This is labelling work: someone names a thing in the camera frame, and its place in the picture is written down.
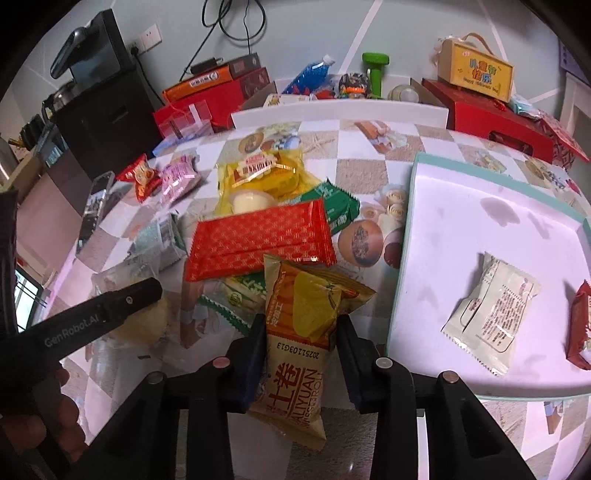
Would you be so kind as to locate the white shelf unit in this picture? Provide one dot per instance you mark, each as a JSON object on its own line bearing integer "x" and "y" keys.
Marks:
{"x": 575, "y": 99}

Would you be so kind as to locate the red patterned snack packet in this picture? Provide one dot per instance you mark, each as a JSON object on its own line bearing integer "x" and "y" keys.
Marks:
{"x": 258, "y": 240}

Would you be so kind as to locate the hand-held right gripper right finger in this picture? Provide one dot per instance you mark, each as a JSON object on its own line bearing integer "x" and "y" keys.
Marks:
{"x": 350, "y": 369}

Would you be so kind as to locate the beige green-edged snack packet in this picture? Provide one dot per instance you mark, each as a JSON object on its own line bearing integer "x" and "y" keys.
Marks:
{"x": 231, "y": 295}

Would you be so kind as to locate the silver green snack packet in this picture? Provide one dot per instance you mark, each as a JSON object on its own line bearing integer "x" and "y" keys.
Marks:
{"x": 161, "y": 240}

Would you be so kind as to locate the dark flat box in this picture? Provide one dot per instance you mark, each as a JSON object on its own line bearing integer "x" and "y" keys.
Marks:
{"x": 242, "y": 64}

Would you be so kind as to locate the pink snack packet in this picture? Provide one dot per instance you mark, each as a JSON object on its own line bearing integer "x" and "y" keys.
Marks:
{"x": 178, "y": 180}

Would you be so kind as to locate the orange flat box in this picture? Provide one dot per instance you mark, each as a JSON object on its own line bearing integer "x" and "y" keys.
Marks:
{"x": 196, "y": 83}

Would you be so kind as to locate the red cardboard box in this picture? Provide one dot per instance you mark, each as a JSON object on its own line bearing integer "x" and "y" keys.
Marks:
{"x": 240, "y": 92}

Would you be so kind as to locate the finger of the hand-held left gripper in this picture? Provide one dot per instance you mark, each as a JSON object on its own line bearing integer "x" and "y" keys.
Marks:
{"x": 106, "y": 314}

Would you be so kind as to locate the blue snack bag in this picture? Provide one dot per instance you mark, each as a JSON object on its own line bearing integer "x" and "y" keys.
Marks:
{"x": 309, "y": 76}

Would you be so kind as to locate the clear plastic box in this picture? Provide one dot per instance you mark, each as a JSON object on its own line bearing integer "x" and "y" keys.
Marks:
{"x": 187, "y": 120}

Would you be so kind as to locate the person's left hand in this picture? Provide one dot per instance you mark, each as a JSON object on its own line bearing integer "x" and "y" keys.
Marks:
{"x": 21, "y": 438}

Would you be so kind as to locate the orange yellow snack packet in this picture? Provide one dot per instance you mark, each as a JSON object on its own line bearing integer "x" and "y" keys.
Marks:
{"x": 300, "y": 323}

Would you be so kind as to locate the clear bag of bread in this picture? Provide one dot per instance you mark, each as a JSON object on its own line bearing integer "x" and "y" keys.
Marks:
{"x": 134, "y": 323}

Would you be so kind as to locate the clear plastic bin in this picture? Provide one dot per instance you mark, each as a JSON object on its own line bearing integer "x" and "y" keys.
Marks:
{"x": 461, "y": 221}

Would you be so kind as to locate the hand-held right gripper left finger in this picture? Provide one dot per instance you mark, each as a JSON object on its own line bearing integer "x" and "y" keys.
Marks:
{"x": 256, "y": 364}

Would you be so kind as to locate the small red snack packet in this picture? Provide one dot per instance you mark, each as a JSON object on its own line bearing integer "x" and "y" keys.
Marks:
{"x": 138, "y": 177}

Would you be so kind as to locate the large red gift box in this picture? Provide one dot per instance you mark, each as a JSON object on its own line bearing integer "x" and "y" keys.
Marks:
{"x": 480, "y": 117}

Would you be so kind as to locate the yellow jelly cup bag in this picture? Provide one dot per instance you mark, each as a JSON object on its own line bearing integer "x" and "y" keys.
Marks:
{"x": 272, "y": 177}

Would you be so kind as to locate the black power adapter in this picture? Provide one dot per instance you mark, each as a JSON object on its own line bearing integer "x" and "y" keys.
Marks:
{"x": 206, "y": 64}

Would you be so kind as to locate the dark green snack packet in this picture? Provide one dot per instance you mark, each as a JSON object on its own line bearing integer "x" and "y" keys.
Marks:
{"x": 339, "y": 205}

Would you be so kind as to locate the teal wrapped item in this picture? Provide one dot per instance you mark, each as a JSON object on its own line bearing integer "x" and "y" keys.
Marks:
{"x": 521, "y": 106}

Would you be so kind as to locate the dark red snack packet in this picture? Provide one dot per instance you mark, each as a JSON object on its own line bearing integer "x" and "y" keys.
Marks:
{"x": 581, "y": 327}

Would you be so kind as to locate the white snack packet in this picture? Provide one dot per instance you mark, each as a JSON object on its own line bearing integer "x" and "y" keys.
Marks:
{"x": 496, "y": 314}

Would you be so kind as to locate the purple plastic basket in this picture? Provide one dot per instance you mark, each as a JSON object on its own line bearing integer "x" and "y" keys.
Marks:
{"x": 565, "y": 60}

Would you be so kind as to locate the red printed gift bag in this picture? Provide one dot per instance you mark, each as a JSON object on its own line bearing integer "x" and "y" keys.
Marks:
{"x": 563, "y": 138}

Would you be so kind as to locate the colourful toy bag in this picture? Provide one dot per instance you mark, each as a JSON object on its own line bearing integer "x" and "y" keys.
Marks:
{"x": 354, "y": 85}

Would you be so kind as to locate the glass jar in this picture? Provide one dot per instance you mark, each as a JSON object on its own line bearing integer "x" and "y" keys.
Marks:
{"x": 404, "y": 92}

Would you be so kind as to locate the white wall socket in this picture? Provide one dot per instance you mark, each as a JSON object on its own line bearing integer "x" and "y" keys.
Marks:
{"x": 145, "y": 39}

